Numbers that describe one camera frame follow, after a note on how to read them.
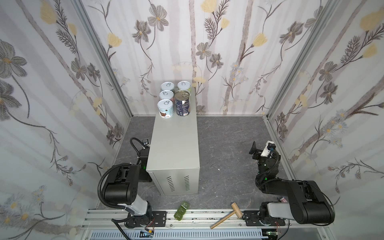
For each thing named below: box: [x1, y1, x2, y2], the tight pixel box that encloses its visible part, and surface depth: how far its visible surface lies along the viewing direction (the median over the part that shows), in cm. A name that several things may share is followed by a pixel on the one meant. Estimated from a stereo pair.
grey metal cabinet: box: [146, 88, 200, 196], surface depth 64 cm
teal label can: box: [157, 99, 174, 119], surface depth 72 cm
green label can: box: [177, 80, 192, 94], surface depth 83 cm
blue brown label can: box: [160, 81, 175, 93], surface depth 81 cm
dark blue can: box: [174, 89, 190, 117], surface depth 70 cm
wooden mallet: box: [210, 202, 243, 230], surface depth 76 cm
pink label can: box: [159, 90, 174, 100], surface depth 76 cm
